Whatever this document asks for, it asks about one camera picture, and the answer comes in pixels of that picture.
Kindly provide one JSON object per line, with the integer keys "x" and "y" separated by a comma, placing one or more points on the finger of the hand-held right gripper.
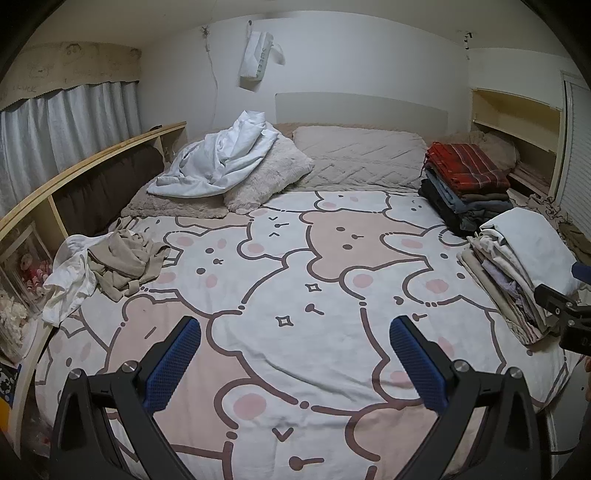
{"x": 554, "y": 297}
{"x": 581, "y": 270}

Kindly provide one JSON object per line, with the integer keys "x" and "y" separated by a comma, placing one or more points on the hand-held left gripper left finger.
{"x": 173, "y": 364}

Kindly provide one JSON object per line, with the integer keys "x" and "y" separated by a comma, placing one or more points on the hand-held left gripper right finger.
{"x": 418, "y": 364}

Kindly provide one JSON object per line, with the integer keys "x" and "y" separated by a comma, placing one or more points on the white t-shirt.
{"x": 69, "y": 281}

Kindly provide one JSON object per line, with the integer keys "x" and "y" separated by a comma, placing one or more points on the stack of light folded clothes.
{"x": 508, "y": 258}

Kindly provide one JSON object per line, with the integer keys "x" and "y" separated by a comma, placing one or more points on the stack of dark folded clothes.
{"x": 457, "y": 207}

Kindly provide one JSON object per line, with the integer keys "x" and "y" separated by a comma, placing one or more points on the wrinkled beige cloth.
{"x": 558, "y": 221}

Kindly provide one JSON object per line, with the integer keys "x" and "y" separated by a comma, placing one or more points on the beige crumpled garment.
{"x": 124, "y": 263}

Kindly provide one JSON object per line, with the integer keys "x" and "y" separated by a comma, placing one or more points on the white louvered door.
{"x": 579, "y": 138}

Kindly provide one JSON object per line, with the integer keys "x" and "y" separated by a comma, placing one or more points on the beige fluffy blanket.
{"x": 498, "y": 147}

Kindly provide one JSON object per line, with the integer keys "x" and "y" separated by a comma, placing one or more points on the printed bear bedspread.
{"x": 295, "y": 277}

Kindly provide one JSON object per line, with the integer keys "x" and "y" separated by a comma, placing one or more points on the red plaid folded cloth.
{"x": 466, "y": 164}

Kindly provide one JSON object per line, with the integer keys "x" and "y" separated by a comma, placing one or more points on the clear display box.
{"x": 27, "y": 267}

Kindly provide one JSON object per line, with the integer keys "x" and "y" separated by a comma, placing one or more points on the yellow box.
{"x": 3, "y": 415}

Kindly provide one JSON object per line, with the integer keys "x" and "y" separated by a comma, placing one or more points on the white crumpled sheet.
{"x": 207, "y": 157}

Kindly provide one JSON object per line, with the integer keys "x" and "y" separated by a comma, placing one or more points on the fluffy cream pillow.
{"x": 272, "y": 170}

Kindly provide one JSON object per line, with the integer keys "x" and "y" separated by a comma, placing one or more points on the large quilted beige pillow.
{"x": 360, "y": 154}

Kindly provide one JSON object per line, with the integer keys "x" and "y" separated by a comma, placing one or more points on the wooden bedside shelf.
{"x": 92, "y": 159}

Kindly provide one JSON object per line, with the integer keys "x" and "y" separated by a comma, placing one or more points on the white curtain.
{"x": 69, "y": 124}

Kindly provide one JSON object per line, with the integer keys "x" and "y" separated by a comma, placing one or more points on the beige curtain valance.
{"x": 69, "y": 64}

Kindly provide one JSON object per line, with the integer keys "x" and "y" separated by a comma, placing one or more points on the cream wall niche shelf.
{"x": 517, "y": 110}

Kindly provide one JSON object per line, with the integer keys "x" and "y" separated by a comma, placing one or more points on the grey wall panel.
{"x": 360, "y": 108}

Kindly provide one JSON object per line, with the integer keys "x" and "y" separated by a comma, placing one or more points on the white hanging wall bag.
{"x": 254, "y": 55}

